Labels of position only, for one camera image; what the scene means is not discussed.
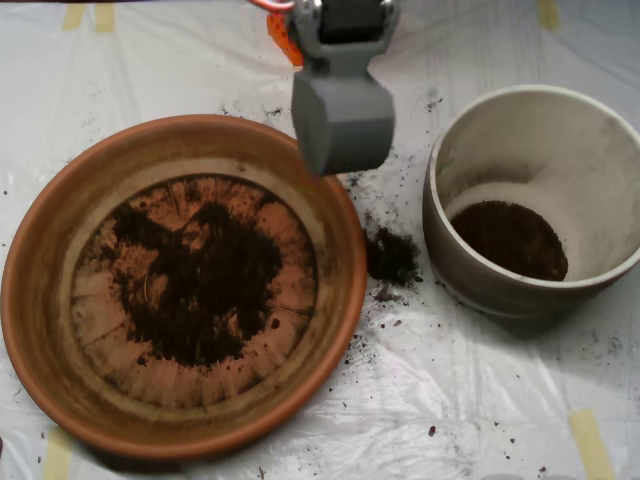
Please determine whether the dark soil heap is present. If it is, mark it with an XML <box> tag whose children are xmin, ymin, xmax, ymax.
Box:
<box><xmin>107</xmin><ymin>199</ymin><xmax>284</xmax><ymax>369</ymax></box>

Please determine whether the terracotta clay bowl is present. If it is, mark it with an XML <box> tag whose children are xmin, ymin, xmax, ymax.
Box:
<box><xmin>0</xmin><ymin>113</ymin><xmax>370</xmax><ymax>461</ymax></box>

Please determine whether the white ceramic pot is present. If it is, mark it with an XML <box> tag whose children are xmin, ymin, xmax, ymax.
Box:
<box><xmin>422</xmin><ymin>83</ymin><xmax>640</xmax><ymax>321</ymax></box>

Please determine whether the beige masking tape strip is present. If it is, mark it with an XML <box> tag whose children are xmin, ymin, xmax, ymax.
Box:
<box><xmin>42</xmin><ymin>427</ymin><xmax>76</xmax><ymax>480</ymax></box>
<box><xmin>568</xmin><ymin>408</ymin><xmax>616</xmax><ymax>480</ymax></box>
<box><xmin>62</xmin><ymin>3</ymin><xmax>86</xmax><ymax>31</ymax></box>
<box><xmin>94</xmin><ymin>3</ymin><xmax>117</xmax><ymax>34</ymax></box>
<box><xmin>537</xmin><ymin>0</ymin><xmax>561</xmax><ymax>31</ymax></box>

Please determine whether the spilled soil pile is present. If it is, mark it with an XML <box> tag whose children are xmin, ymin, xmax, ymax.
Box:
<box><xmin>364</xmin><ymin>227</ymin><xmax>421</xmax><ymax>289</ymax></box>

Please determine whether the clear plastic cover sheet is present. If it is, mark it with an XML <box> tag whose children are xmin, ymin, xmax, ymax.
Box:
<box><xmin>0</xmin><ymin>2</ymin><xmax>640</xmax><ymax>480</ymax></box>

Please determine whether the red white servo cable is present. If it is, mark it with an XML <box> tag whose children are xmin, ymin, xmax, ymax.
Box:
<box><xmin>247</xmin><ymin>0</ymin><xmax>296</xmax><ymax>14</ymax></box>

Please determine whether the orange green robot base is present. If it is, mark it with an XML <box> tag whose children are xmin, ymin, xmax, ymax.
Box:
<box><xmin>266</xmin><ymin>12</ymin><xmax>306</xmax><ymax>69</ymax></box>

